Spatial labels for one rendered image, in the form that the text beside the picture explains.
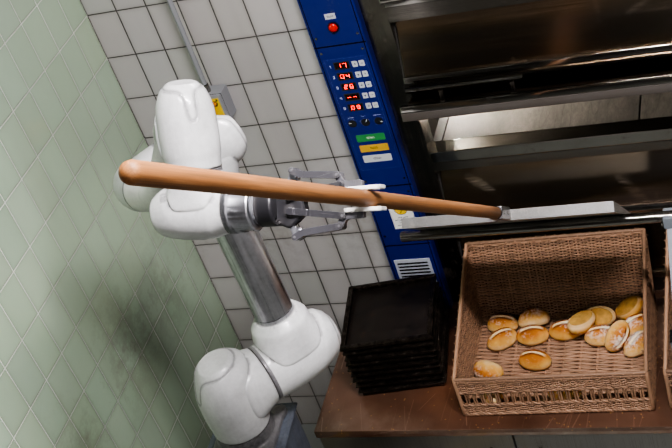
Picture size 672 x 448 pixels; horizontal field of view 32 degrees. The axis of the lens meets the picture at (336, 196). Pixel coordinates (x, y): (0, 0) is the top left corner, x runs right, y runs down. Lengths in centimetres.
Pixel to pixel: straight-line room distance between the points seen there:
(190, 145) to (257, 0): 131
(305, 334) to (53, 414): 76
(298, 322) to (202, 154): 91
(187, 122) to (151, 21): 144
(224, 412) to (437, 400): 88
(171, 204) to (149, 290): 161
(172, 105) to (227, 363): 97
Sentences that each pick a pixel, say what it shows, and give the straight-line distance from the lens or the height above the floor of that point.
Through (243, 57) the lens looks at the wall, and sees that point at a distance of 350.
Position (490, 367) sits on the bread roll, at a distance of 356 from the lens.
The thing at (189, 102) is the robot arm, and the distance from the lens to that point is 213.
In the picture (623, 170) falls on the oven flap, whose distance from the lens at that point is 351.
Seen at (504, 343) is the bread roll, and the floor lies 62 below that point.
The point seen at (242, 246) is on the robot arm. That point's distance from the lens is 283.
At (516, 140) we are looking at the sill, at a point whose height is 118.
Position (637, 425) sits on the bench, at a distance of 342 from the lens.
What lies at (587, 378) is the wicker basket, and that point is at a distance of 337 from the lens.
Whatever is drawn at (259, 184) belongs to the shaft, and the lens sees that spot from 163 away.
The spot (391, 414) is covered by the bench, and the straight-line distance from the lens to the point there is 363.
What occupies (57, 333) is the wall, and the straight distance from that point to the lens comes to 334.
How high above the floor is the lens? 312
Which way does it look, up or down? 34 degrees down
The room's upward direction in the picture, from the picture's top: 20 degrees counter-clockwise
